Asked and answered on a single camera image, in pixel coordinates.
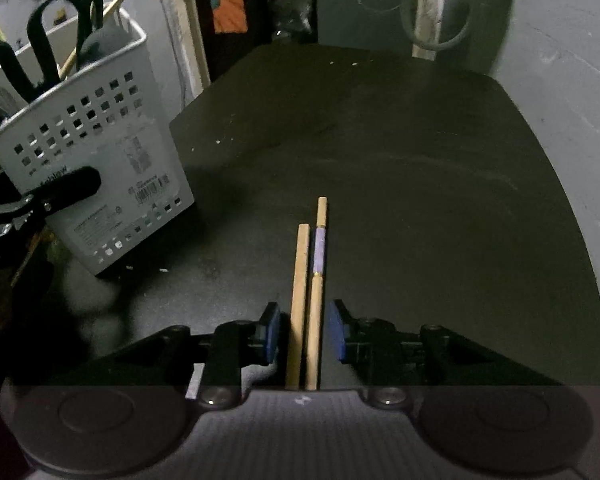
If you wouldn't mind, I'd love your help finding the grey hose loop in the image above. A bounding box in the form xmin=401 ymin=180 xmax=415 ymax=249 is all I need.
xmin=398 ymin=0 xmax=474 ymax=52

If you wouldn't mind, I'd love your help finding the white perforated utensil basket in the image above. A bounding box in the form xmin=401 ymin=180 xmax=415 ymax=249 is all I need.
xmin=0 ymin=10 xmax=194 ymax=274

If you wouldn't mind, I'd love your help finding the steel cylindrical handle peeler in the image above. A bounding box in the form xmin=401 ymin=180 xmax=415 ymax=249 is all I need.
xmin=0 ymin=86 xmax=20 ymax=118

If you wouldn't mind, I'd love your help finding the black slotted spatula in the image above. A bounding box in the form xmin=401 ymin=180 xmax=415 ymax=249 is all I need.
xmin=76 ymin=25 xmax=132 ymax=70

